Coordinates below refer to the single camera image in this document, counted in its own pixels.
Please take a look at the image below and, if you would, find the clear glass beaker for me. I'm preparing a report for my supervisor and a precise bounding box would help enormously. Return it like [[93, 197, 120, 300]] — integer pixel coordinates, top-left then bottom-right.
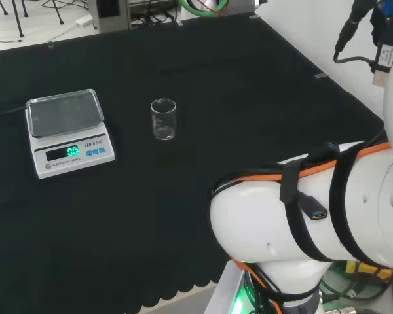
[[150, 98, 178, 141]]

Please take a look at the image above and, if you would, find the black bench cloth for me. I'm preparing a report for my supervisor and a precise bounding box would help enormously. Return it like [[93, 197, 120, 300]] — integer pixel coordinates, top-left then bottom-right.
[[0, 11, 386, 314]]

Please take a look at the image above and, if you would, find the white electronic balance steel pan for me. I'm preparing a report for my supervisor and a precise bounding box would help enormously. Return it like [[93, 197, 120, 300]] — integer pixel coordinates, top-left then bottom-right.
[[25, 88, 116, 180]]

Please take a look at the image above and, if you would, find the grey metal cabinet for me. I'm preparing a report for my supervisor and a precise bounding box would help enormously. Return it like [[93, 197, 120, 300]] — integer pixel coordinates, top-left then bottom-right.
[[86, 0, 132, 33]]

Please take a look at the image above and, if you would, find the black labelled USB adapter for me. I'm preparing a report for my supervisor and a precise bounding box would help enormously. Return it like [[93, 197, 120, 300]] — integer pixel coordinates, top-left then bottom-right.
[[369, 0, 393, 88]]

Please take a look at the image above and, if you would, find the black tripod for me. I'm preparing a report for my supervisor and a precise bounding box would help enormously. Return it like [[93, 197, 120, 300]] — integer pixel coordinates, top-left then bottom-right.
[[0, 0, 66, 39]]

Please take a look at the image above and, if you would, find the green cable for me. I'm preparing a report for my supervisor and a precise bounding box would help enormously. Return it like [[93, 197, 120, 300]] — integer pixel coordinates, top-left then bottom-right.
[[179, 0, 229, 16]]

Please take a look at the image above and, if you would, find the black balance power cable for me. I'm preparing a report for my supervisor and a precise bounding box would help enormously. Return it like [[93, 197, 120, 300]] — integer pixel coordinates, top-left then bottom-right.
[[0, 106, 29, 122]]

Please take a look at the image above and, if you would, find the black cable plug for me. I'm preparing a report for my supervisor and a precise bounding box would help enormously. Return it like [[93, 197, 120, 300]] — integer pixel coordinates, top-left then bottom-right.
[[333, 0, 377, 66]]

